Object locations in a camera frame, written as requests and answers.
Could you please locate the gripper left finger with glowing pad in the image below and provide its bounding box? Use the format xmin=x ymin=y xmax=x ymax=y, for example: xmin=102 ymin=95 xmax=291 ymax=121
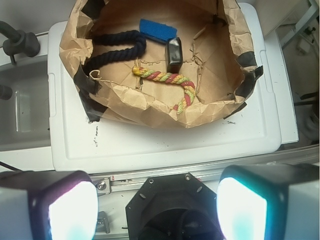
xmin=0 ymin=170 xmax=99 ymax=240

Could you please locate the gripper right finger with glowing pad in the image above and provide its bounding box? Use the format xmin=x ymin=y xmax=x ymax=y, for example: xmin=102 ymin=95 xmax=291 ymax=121
xmin=216 ymin=163 xmax=320 ymax=240

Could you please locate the blue sponge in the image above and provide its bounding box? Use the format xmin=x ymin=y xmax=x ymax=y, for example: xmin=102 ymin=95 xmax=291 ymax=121
xmin=139 ymin=18 xmax=178 ymax=43

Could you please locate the white plastic lid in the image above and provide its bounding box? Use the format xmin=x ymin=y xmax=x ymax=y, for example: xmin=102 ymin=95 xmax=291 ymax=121
xmin=47 ymin=2 xmax=283 ymax=174

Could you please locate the clear plastic bin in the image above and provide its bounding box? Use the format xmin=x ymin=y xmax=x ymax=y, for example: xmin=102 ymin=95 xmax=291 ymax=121
xmin=0 ymin=55 xmax=51 ymax=152

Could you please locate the black clamp knob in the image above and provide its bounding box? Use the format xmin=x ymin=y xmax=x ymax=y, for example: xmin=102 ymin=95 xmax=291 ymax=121
xmin=0 ymin=21 xmax=41 ymax=57

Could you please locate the crumpled brown paper bag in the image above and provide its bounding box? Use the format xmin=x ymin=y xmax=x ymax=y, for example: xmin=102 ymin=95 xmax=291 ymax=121
xmin=59 ymin=0 xmax=264 ymax=129

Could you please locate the small black box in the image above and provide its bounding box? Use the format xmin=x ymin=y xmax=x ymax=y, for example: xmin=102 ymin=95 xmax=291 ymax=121
xmin=165 ymin=37 xmax=183 ymax=74

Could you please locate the aluminium rail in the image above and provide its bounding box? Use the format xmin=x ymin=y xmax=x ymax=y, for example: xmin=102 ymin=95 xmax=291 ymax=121
xmin=90 ymin=144 xmax=320 ymax=195

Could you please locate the black octagonal mount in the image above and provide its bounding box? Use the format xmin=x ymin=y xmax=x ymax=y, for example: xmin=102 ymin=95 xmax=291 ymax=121
xmin=125 ymin=172 xmax=224 ymax=240

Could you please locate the multicoloured twisted rope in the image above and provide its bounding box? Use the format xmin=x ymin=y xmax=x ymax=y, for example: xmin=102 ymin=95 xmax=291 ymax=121
xmin=131 ymin=65 xmax=198 ymax=115

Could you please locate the dark navy rope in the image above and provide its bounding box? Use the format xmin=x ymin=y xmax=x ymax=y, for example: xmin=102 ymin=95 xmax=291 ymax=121
xmin=87 ymin=29 xmax=147 ymax=73

